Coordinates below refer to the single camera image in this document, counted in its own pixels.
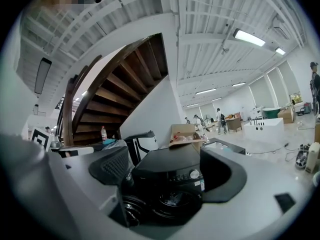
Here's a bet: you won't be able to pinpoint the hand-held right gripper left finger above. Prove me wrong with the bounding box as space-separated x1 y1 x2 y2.
0 132 133 240

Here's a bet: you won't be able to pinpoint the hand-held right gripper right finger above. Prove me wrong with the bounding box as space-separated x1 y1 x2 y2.
174 146 313 240

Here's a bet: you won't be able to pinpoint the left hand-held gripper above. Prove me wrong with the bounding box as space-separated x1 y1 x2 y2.
30 126 96 158

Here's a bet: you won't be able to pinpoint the black washing machine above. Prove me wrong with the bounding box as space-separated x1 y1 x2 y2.
121 143 209 228

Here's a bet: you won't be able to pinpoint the plastic-wrapped black appliance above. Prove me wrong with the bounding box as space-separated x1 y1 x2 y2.
92 138 131 160

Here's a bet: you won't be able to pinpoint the black sink table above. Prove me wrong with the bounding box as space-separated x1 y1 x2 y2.
200 137 246 157

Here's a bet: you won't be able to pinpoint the wooden staircase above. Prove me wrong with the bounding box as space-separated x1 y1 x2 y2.
60 32 169 147

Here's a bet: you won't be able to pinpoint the black and white appliance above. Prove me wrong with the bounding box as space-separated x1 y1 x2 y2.
123 130 160 167

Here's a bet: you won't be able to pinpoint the white bathtub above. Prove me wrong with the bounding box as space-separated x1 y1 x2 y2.
243 117 285 142

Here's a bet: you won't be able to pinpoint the unlit ceiling light panel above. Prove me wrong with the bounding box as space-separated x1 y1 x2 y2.
34 57 53 95

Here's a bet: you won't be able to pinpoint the brown wooden desk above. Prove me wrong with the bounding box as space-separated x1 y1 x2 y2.
224 115 244 133

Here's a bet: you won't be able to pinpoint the green bathtub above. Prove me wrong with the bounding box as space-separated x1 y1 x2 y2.
261 107 283 120

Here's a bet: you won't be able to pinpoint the clear plastic bag red items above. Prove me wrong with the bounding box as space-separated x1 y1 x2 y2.
172 132 198 144

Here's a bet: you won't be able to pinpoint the closed cardboard box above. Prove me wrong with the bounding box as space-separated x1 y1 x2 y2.
276 105 296 125

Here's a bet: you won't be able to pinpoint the open cardboard box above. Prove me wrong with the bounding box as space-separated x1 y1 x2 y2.
169 123 208 150

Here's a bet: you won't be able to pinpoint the red vacuum cleaner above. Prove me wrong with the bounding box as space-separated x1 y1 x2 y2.
296 101 313 117

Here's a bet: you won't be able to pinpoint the black floor cable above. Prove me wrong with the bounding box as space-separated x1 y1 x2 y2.
246 141 291 155

